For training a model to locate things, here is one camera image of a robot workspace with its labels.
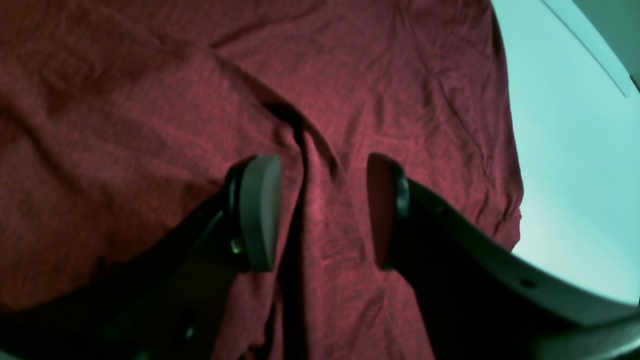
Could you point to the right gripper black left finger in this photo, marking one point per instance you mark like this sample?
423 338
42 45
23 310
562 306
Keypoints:
168 302

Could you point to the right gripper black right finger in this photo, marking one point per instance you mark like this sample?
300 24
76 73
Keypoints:
477 300

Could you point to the dark red long-sleeve shirt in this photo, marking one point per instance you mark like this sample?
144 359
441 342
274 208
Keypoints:
118 117

